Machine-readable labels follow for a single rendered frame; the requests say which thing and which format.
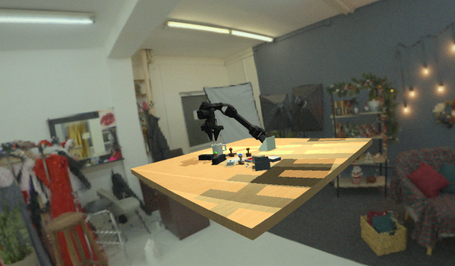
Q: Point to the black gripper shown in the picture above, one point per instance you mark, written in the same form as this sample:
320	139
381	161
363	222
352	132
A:
216	129

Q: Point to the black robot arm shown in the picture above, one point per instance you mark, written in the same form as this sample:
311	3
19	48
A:
206	110

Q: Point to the white mug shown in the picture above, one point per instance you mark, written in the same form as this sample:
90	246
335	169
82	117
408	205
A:
218	148

